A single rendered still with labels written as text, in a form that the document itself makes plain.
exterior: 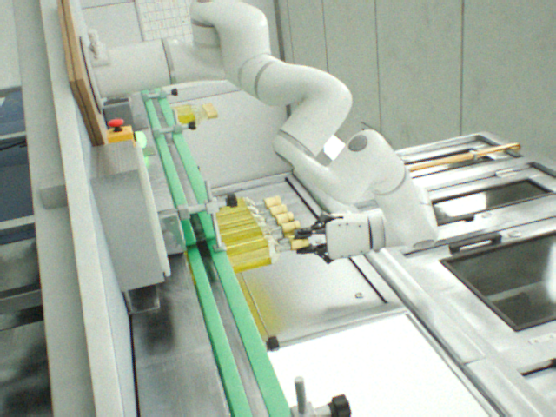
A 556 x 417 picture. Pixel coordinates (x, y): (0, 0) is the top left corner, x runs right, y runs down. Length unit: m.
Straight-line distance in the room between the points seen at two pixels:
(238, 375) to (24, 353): 0.69
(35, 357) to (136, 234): 0.54
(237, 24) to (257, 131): 6.52
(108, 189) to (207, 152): 6.59
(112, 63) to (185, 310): 0.50
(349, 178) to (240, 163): 6.66
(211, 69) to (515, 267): 0.88
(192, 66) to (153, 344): 0.56
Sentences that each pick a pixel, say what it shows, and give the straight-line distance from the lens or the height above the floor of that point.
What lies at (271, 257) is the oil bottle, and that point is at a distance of 1.35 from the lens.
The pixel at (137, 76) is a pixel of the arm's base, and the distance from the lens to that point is 1.24.
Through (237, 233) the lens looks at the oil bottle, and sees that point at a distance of 1.39.
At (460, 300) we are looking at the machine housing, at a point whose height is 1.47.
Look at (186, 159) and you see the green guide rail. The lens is 1.59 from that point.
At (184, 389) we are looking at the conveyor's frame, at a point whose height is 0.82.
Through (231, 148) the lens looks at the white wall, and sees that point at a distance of 7.63.
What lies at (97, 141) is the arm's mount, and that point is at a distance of 1.21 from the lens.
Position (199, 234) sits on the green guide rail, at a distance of 1.35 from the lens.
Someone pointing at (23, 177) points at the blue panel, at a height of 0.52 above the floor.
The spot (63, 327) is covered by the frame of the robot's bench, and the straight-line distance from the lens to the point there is 0.92.
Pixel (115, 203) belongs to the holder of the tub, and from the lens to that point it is 1.02.
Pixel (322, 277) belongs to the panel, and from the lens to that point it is 1.47.
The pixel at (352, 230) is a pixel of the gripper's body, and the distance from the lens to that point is 1.35.
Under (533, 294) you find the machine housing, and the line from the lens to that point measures 1.50.
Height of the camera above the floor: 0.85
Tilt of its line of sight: 11 degrees up
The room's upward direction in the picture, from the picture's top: 77 degrees clockwise
